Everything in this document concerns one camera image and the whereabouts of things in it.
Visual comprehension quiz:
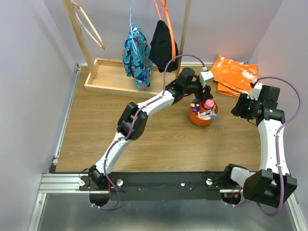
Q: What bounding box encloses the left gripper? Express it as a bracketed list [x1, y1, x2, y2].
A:
[182, 76, 212, 102]

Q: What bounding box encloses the glue tube pink cap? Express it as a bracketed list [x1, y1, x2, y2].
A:
[204, 99, 215, 110]

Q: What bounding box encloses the white pen dark-blue cap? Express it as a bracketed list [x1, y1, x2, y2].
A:
[196, 104, 200, 117]

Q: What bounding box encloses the orange round divided organizer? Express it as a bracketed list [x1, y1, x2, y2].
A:
[188, 98, 219, 127]

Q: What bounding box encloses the white pen light-blue cap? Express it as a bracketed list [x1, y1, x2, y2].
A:
[203, 115, 217, 120]

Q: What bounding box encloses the green translucent correction pen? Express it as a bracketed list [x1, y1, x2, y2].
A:
[212, 104, 217, 113]

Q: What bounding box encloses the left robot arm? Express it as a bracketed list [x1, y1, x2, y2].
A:
[88, 67, 214, 190]

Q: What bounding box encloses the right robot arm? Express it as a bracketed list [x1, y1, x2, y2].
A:
[221, 83, 297, 208]

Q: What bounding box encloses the orange folded cloth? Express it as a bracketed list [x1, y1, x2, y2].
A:
[211, 55, 258, 98]

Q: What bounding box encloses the black garment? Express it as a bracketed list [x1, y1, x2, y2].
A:
[149, 20, 172, 73]

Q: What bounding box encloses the blue shark-print garment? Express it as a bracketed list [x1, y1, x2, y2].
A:
[122, 26, 153, 89]

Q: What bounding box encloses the wooden clothes rack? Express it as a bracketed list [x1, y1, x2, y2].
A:
[62, 0, 191, 98]

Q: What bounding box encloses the orange plastic hanger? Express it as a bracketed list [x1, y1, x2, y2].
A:
[154, 0, 176, 58]

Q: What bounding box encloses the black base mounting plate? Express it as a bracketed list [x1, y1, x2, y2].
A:
[79, 170, 244, 205]

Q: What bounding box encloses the wooden clothes hanger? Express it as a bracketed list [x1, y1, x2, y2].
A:
[72, 2, 105, 51]

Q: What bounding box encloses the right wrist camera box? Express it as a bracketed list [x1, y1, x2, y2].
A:
[247, 80, 263, 101]

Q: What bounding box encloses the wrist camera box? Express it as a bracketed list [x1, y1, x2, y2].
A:
[247, 80, 263, 101]
[199, 66, 214, 88]

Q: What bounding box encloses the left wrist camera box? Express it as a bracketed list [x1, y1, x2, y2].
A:
[199, 66, 214, 88]

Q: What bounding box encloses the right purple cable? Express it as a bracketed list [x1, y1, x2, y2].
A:
[225, 77, 302, 217]

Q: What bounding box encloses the purple cable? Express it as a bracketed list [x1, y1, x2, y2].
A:
[90, 54, 209, 210]
[225, 77, 302, 217]

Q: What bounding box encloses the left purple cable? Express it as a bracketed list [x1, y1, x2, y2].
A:
[90, 54, 209, 210]

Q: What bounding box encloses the blue wire hanger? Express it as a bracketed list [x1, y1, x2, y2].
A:
[128, 0, 138, 54]

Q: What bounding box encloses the aluminium frame rail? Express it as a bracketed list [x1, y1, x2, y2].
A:
[28, 171, 308, 231]

